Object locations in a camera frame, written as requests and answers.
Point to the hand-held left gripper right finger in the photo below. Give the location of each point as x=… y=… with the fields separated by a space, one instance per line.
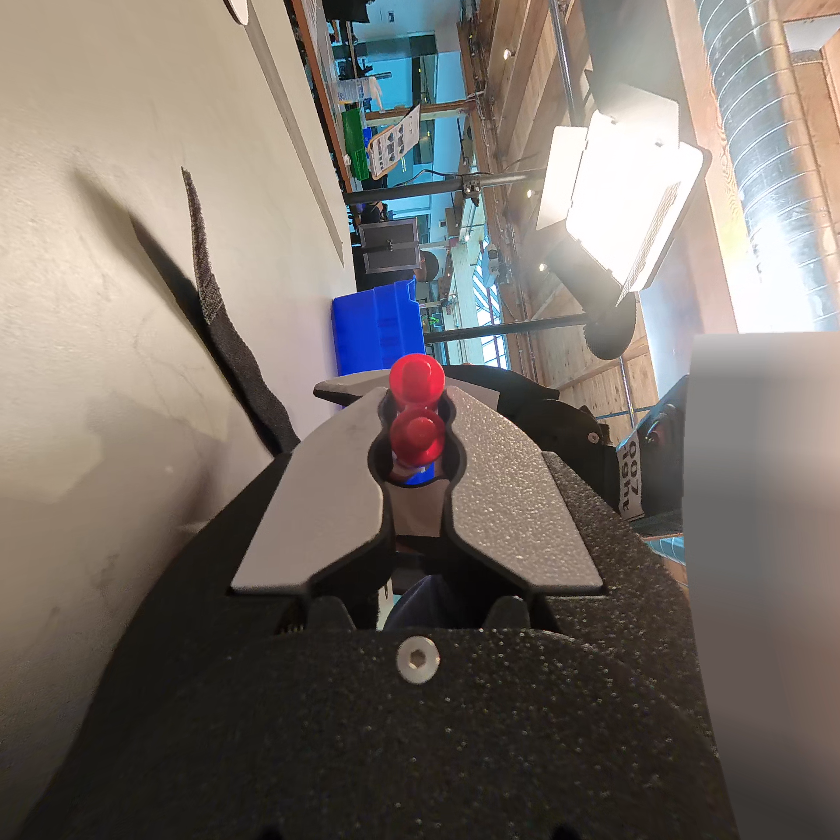
x=525 y=519

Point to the green plastic bin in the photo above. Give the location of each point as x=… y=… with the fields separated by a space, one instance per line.
x=357 y=142

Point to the blue plastic bin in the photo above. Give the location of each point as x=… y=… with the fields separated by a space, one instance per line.
x=378 y=328

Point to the black ceiling lamp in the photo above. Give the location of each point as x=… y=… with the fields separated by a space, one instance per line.
x=624 y=197

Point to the silver ventilation duct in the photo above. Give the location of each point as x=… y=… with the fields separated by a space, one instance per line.
x=775 y=131

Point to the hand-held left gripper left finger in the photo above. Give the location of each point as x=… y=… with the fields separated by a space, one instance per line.
x=309 y=519

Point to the red dry erase marker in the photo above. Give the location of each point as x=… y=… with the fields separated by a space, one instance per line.
x=419 y=437
x=418 y=378

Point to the white stand base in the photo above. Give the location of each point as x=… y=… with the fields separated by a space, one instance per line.
x=236 y=8

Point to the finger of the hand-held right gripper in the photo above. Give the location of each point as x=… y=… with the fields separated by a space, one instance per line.
x=355 y=389

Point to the white sign board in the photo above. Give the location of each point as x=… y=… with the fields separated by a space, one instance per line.
x=394 y=142

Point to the black lamp pole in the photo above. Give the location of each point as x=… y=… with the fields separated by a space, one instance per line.
x=505 y=328

